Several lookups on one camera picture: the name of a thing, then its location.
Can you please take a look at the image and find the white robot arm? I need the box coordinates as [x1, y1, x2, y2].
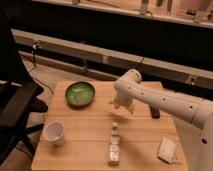
[112, 69, 213, 171]

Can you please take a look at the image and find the black rectangular remote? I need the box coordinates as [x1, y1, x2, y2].
[150, 106, 160, 119]

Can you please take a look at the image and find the green bowl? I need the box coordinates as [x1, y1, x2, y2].
[65, 81, 95, 107]

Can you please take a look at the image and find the clear plastic bottle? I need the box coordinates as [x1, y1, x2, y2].
[108, 122, 120, 166]

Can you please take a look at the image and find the white paper cup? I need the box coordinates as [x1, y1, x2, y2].
[43, 121, 65, 146]

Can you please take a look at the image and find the black office chair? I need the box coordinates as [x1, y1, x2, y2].
[0, 19, 48, 166]

